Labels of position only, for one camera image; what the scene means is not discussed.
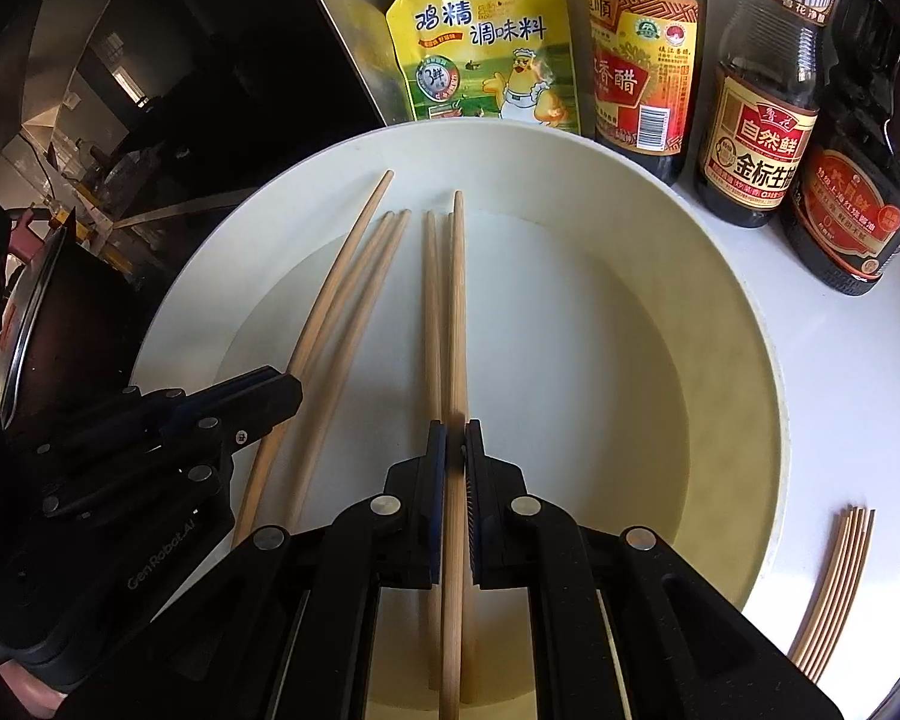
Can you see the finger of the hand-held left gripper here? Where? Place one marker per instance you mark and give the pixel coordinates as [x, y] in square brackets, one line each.
[157, 476]
[262, 394]

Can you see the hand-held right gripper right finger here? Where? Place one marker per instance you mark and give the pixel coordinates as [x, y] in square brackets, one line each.
[474, 510]

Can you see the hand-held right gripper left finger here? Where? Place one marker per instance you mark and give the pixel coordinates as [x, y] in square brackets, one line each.
[436, 510]

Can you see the white round basin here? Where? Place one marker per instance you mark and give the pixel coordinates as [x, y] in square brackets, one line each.
[592, 405]

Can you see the bundle of wooden chopsticks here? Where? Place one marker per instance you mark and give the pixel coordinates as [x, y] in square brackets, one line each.
[832, 592]

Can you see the person's left hand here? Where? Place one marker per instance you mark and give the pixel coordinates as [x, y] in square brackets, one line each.
[34, 690]

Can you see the dark cooking pot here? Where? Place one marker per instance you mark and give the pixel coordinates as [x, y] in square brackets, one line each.
[94, 330]

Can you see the glass pot lid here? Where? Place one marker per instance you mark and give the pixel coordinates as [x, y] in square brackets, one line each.
[26, 330]

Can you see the yellow seasoning pouch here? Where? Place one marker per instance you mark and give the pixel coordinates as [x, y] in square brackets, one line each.
[487, 52]

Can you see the vinegar bottle orange label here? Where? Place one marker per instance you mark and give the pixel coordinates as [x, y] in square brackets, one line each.
[641, 75]

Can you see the soy sauce bottle gold label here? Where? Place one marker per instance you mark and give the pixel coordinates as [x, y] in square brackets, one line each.
[761, 142]

